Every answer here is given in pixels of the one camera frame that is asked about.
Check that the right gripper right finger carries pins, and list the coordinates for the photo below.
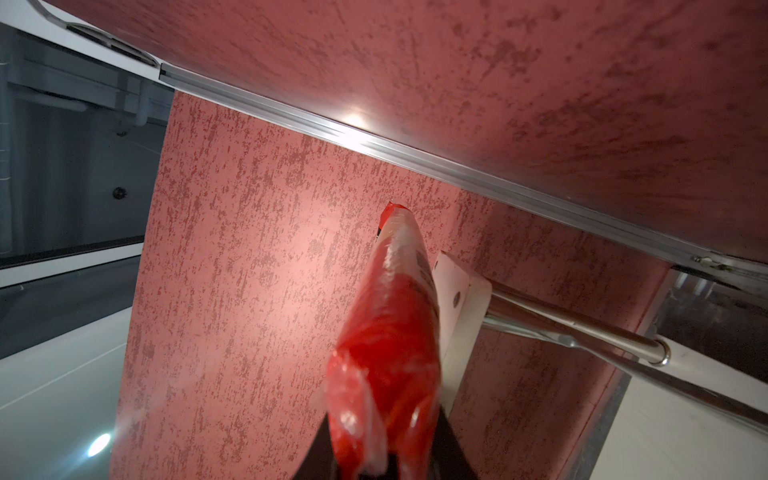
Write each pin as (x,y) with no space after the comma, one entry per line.
(447,459)

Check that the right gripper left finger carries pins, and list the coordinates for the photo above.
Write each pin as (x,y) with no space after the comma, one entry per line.
(319,463)

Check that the red spaghetti bag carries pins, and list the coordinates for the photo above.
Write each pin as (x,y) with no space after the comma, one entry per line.
(383,377)

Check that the white two-tier shelf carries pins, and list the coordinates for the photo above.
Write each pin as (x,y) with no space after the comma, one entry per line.
(531,387)

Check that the right aluminium corner post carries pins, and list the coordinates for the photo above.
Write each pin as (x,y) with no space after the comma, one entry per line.
(744,274)

